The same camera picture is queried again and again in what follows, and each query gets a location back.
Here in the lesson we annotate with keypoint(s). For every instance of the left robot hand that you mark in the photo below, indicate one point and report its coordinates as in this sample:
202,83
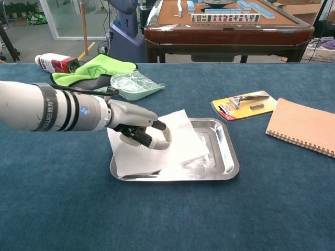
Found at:
131,115

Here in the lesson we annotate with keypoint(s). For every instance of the white paper sheet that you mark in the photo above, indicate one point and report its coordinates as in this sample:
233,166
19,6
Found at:
183,141

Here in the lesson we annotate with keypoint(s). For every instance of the green microfiber cloth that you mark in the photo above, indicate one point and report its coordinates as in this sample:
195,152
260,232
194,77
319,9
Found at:
104,65

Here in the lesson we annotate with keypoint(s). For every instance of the blue machine base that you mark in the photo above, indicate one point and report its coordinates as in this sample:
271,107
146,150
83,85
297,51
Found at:
125,39

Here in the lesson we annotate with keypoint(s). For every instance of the red and white bottle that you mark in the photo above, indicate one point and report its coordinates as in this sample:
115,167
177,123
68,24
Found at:
55,64

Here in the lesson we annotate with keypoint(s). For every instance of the stainless steel tray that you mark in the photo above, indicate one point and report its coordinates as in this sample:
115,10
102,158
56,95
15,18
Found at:
222,146

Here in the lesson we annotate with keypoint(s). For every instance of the upright wooden pole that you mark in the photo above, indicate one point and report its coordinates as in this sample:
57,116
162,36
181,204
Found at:
83,26

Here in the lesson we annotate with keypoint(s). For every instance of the blue felt table cover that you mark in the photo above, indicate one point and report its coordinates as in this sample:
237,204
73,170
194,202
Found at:
167,214

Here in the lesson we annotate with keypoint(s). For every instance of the razor in yellow blister pack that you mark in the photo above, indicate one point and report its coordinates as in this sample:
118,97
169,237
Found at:
244,107

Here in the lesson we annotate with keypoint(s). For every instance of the brown mahjong table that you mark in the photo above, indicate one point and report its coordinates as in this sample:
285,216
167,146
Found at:
227,35

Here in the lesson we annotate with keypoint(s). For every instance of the face-up mahjong tile row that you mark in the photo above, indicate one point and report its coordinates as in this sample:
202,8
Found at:
225,17

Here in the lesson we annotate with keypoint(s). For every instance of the green bag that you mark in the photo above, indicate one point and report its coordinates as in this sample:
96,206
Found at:
35,18

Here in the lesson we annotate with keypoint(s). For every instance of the blue mahjong tile row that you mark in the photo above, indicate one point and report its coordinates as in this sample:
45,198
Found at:
263,11
222,10
244,4

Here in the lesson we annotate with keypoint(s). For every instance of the black tripod stand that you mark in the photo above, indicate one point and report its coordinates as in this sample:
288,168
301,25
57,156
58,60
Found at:
8,41

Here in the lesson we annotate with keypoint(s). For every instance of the tan spiral notebook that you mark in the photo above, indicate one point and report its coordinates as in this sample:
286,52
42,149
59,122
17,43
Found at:
303,123

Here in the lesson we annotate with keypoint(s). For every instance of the white plastic basket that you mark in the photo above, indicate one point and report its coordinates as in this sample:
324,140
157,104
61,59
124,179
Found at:
319,53

